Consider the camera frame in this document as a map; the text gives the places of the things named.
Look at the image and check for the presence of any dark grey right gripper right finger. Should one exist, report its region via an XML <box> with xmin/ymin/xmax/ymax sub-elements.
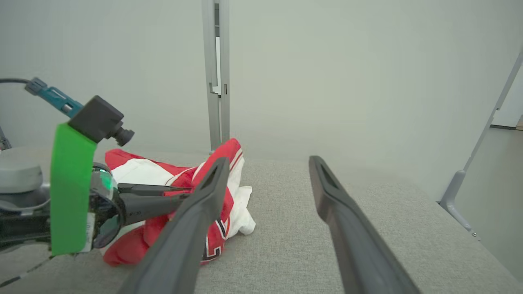
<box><xmin>309</xmin><ymin>156</ymin><xmax>421</xmax><ymax>294</ymax></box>

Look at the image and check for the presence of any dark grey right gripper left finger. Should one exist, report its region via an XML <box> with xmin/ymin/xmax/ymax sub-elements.
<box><xmin>118</xmin><ymin>157</ymin><xmax>230</xmax><ymax>294</ymax></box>

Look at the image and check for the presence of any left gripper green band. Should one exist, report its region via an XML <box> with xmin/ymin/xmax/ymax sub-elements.
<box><xmin>50</xmin><ymin>122</ymin><xmax>192</xmax><ymax>256</ymax></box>

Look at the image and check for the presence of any red white basketball jersey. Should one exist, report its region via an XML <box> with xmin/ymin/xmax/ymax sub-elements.
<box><xmin>100</xmin><ymin>138</ymin><xmax>257</xmax><ymax>267</ymax></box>

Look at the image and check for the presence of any grey slanted stand leg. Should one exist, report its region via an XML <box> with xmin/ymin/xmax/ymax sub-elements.
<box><xmin>438</xmin><ymin>49</ymin><xmax>523</xmax><ymax>241</ymax></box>

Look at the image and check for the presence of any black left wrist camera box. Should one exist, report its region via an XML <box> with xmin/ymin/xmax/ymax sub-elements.
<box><xmin>67</xmin><ymin>95</ymin><xmax>135</xmax><ymax>147</ymax></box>

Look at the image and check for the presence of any teal left camera cable connector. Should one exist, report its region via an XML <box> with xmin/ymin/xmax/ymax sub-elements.
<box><xmin>25</xmin><ymin>78</ymin><xmax>84</xmax><ymax>119</ymax></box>

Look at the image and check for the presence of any grey double partition post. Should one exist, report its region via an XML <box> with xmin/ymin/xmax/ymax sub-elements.
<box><xmin>201</xmin><ymin>0</ymin><xmax>230</xmax><ymax>154</ymax></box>

